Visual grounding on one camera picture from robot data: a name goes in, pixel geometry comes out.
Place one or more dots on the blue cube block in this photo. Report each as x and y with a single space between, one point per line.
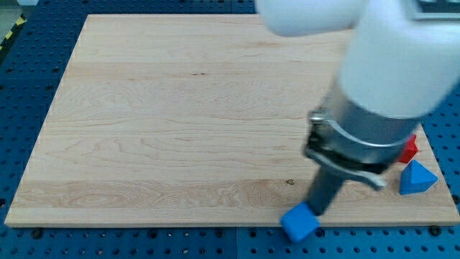
299 222

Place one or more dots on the red block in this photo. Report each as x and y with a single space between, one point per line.
409 151

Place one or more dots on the blue triangular prism block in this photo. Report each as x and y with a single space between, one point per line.
416 178

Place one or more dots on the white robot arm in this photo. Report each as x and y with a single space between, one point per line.
403 58

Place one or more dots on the light wooden board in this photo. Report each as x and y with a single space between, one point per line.
177 121

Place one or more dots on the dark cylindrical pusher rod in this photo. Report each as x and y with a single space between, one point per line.
323 190

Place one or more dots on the silver clamp tool flange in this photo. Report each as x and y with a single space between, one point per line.
352 142

